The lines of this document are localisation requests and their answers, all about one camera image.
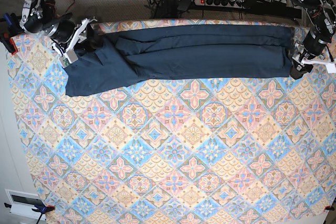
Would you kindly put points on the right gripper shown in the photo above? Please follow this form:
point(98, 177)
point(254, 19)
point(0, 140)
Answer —
point(62, 28)

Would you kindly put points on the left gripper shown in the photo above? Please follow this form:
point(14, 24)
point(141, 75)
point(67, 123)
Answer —
point(311, 47)

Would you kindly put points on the dark blue t-shirt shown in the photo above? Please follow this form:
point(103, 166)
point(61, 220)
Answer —
point(181, 52)

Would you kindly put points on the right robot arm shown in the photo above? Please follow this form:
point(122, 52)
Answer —
point(39, 17)

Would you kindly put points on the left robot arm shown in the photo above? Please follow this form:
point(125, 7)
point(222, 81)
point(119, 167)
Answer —
point(321, 13)

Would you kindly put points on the red black clamp left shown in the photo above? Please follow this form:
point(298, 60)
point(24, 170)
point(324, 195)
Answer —
point(8, 42)

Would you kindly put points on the white power strip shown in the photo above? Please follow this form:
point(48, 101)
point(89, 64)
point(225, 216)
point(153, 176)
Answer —
point(220, 3)

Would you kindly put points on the patterned tablecloth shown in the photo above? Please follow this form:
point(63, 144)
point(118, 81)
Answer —
point(176, 151)

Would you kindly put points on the orange clamp bottom right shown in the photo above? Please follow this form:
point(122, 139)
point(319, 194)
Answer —
point(329, 208)

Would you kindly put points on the blue orange clamp bottom left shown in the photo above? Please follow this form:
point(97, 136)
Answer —
point(42, 209)

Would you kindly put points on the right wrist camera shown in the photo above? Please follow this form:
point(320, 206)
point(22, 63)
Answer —
point(68, 58)

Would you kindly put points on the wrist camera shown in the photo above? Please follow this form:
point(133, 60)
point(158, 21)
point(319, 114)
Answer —
point(331, 67)
point(68, 58)

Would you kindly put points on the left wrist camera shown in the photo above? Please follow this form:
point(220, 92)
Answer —
point(331, 67)

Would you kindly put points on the white wall panel box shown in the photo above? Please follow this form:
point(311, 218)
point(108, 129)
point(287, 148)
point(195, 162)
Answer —
point(18, 197)

